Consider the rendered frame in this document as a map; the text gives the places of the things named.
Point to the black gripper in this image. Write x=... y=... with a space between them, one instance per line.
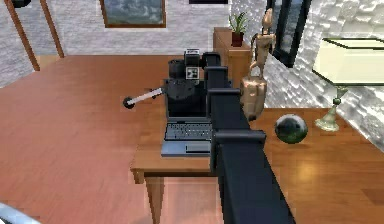
x=180 y=87

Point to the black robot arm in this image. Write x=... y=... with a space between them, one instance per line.
x=240 y=160

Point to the grey open laptop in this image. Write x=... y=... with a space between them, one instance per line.
x=186 y=133

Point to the wood framed landscape picture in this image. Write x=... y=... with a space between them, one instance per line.
x=133 y=13

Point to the brown wooden cabinet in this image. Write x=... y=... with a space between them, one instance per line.
x=230 y=56

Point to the tan humanoid statue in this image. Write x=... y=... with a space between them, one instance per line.
x=256 y=83

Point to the black framed picture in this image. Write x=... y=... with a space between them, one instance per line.
x=208 y=1

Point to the green plant in red pot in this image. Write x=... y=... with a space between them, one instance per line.
x=238 y=30

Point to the brown wooden easel legs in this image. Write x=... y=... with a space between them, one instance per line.
x=23 y=36

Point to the dark glass ball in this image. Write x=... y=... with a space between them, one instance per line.
x=291 y=128

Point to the black framed window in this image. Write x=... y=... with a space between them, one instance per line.
x=288 y=30

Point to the brown wooden table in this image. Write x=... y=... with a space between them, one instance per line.
x=300 y=166

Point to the grey curved object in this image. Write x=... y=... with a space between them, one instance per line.
x=13 y=215

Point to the table lamp with cream shade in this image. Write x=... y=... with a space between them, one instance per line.
x=346 y=63

